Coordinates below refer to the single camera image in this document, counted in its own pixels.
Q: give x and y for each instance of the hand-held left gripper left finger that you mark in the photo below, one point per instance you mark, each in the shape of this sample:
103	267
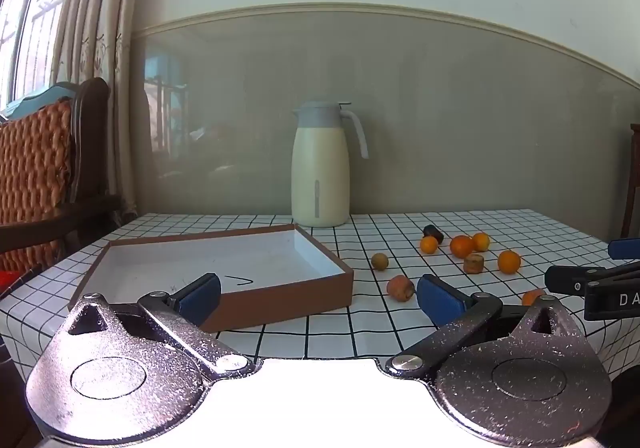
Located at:
202	299

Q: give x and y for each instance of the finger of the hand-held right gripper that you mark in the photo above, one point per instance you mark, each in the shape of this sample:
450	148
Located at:
565	279
625	249

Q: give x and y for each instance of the window with metal bars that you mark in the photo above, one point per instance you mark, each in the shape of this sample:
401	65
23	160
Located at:
30	27

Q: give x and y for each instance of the red object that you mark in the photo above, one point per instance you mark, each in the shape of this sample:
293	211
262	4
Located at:
11	279

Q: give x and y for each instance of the wooden sofa orange cushions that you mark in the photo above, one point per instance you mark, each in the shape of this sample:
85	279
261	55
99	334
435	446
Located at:
92	137

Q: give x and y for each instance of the beige embroidered curtain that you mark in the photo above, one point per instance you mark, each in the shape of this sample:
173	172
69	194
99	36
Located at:
105	27

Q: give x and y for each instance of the brown cardboard box white inside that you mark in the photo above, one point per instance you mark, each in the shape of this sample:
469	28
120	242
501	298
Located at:
200	258

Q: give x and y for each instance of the small orange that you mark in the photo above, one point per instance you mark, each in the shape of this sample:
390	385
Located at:
429	245

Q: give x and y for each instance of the orange woven sofa cushion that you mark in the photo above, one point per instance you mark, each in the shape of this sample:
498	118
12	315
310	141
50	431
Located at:
35	162

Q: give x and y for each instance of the tan longan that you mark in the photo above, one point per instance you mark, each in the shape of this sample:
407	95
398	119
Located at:
380	261

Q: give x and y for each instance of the dark purple round fruit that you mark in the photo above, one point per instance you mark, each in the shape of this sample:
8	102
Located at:
434	231

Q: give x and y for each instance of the large orange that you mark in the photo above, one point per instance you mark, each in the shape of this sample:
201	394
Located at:
461	247

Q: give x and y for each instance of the brown round fruit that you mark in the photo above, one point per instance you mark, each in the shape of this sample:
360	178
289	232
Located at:
399	288

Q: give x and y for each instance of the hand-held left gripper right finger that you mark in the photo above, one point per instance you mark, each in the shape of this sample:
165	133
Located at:
440	300

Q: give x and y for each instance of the brown persimmon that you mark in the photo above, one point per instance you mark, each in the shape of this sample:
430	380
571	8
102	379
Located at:
474	264

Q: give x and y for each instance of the cream thermos jug grey lid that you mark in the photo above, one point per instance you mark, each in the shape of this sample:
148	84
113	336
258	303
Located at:
320	177

